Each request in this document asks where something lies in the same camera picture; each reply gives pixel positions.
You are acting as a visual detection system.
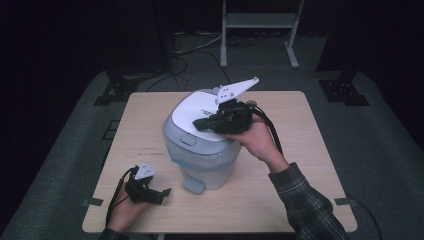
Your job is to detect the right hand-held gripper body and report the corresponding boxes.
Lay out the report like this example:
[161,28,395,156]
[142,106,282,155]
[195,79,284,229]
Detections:
[213,76,260,135]

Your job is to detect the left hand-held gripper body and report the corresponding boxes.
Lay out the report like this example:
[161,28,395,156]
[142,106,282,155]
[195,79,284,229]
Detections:
[124,161,164,205]

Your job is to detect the white grey pedal trash can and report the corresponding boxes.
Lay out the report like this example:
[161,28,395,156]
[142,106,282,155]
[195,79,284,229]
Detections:
[161,87,250,196]

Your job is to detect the person's left hand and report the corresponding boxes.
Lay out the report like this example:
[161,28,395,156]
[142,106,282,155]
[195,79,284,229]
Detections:
[106,184,152,233]

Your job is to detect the person's right hand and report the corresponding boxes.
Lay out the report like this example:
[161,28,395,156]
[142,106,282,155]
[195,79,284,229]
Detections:
[222,113,290,174]

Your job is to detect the clear plastic bin liner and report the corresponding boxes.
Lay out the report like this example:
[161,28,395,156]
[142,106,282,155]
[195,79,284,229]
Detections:
[162,128,243,174]

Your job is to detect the grey tape piece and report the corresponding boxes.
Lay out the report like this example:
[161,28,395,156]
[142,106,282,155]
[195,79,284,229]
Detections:
[334,196,358,207]
[81,197,105,207]

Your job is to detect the dark floor outlet plate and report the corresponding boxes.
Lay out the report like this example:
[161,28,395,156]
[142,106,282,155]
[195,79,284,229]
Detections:
[101,119,121,141]

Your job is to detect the black stand with flat base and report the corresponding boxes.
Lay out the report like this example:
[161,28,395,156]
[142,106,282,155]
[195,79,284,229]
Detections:
[92,0,174,107]

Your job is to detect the white metal stand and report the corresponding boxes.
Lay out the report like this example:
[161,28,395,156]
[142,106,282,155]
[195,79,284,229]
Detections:
[219,0,306,70]

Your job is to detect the black stand with perforated base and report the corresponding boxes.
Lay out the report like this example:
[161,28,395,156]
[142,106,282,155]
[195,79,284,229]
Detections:
[315,0,371,107]

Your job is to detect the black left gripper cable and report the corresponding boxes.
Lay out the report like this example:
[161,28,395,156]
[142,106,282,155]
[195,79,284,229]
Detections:
[104,165,140,228]

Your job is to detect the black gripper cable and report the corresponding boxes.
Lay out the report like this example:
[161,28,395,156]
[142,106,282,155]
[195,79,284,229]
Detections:
[104,165,140,228]
[245,100,285,157]

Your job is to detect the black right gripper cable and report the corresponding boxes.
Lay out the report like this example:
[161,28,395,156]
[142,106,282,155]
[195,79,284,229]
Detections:
[245,100,285,157]

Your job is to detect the black cables on floor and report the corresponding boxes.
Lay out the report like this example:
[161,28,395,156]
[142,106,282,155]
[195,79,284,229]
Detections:
[145,49,233,93]

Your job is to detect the white cable on floor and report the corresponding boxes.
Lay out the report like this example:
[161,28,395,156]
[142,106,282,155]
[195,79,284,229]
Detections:
[173,32,224,56]

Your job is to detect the black floor cable by table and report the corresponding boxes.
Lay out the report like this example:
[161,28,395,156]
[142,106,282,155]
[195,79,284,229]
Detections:
[346,193,383,240]

